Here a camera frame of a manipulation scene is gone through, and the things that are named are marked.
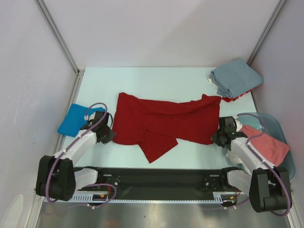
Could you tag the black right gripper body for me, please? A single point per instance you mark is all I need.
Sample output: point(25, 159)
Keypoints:
point(217, 138)

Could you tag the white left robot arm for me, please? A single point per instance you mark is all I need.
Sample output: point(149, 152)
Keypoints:
point(58, 178)

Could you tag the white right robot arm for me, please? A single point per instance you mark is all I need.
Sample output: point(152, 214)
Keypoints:
point(264, 180)

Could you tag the white cloth in basin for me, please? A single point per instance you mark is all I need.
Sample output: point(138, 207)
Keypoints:
point(237, 161)

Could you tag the folded bright blue t shirt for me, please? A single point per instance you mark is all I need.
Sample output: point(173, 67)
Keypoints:
point(75, 119)

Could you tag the folded red printed t shirt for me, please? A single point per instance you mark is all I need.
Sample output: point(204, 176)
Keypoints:
point(227, 99)

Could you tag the translucent blue plastic basin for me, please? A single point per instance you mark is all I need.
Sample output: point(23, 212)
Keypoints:
point(271, 126)

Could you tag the pink t shirt in basin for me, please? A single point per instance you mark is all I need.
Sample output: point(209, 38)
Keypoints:
point(270, 148)

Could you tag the folded grey-blue t shirt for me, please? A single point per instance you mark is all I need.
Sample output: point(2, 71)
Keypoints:
point(234, 78)

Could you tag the folded white t shirt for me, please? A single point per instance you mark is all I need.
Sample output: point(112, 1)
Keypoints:
point(211, 82)

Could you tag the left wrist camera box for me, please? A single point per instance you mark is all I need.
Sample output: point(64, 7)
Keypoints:
point(89, 117)

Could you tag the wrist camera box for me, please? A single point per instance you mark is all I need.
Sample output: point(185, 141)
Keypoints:
point(89, 117)
point(239, 125)

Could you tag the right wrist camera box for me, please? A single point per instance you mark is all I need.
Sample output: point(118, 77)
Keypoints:
point(239, 125)

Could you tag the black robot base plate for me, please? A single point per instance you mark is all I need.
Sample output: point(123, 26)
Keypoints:
point(166, 184)

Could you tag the left aluminium frame post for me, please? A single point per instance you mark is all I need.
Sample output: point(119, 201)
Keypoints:
point(57, 35)

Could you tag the aluminium frame post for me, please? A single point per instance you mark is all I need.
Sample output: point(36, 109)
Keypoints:
point(57, 35)
point(266, 31)

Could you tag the right aluminium frame post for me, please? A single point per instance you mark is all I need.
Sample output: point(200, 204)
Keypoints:
point(266, 31)

